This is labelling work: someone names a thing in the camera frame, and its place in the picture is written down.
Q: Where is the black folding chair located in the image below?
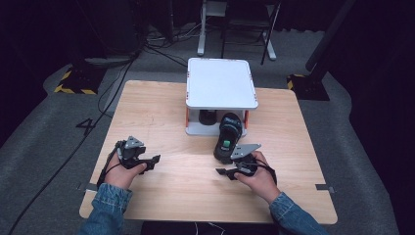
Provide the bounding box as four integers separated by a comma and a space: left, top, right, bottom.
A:
220, 0, 282, 66

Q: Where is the white metal stand leg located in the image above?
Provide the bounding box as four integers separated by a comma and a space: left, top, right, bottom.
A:
197, 0, 228, 57
261, 28, 278, 62

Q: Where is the black slanted post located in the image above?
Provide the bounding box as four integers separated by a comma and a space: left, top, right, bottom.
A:
305, 0, 357, 73

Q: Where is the grey tape strip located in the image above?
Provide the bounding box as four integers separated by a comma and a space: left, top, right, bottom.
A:
314, 183, 336, 194
75, 182, 99, 194

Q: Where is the thin white cable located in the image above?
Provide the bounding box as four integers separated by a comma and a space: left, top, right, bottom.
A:
194, 221, 227, 235

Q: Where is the long black floor cable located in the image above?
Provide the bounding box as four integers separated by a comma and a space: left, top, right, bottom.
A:
7, 58, 135, 235

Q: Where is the black yellow-striped stand base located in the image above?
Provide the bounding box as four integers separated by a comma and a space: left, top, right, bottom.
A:
53, 66, 108, 96
286, 73, 331, 102

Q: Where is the black blue-strapped sandal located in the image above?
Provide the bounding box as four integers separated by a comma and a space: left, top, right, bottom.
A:
198, 109, 219, 126
212, 112, 244, 165

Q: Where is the tangle of floor cables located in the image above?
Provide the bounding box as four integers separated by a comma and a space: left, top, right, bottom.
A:
142, 22, 204, 69

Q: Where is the white two-tier shoe rack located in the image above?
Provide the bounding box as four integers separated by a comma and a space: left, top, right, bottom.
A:
184, 57, 259, 137

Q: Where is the person's right hand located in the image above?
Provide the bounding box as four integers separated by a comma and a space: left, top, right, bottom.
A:
233, 150, 282, 206

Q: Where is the person's left hand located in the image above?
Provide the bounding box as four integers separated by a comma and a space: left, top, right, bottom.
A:
104, 152, 148, 190

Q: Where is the hand-held gripper black cable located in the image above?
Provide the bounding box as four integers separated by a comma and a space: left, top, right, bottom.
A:
96, 141, 124, 189
256, 164, 279, 186

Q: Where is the left hand-held gripper black cable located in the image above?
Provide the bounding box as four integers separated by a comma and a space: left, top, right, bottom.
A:
96, 141, 124, 189

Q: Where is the right hand-held gripper black cable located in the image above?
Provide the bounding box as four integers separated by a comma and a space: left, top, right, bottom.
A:
256, 164, 279, 186

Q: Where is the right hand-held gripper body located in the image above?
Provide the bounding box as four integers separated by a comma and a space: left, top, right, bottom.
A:
229, 143, 262, 174

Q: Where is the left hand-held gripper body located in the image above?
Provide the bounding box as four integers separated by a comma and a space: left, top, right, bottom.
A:
116, 135, 150, 170

